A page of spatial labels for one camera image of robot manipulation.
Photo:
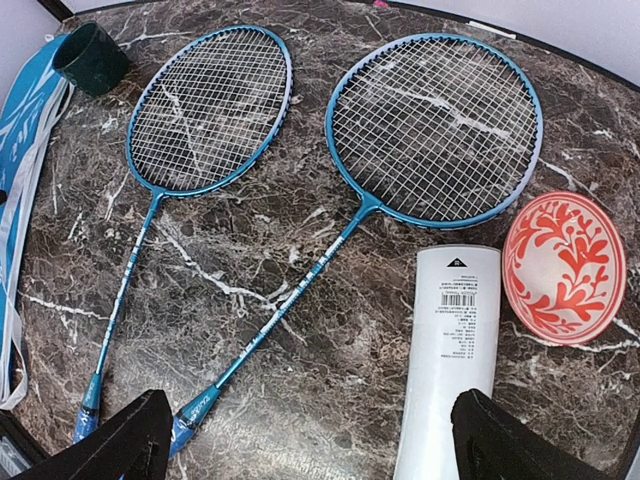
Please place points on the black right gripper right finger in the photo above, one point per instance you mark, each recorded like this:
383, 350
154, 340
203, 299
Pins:
490, 443

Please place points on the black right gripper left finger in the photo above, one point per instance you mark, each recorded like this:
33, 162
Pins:
133, 444

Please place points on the orange patterned bowl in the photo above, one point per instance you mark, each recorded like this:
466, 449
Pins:
564, 268

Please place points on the blue badminton racket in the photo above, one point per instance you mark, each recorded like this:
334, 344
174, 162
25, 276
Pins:
436, 130
202, 121

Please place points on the blue racket bag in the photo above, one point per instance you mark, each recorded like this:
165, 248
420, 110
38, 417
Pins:
36, 101

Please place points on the dark green cup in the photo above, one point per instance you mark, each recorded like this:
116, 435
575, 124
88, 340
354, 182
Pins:
91, 60

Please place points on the white shuttlecock tube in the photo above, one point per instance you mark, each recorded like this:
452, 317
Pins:
453, 349

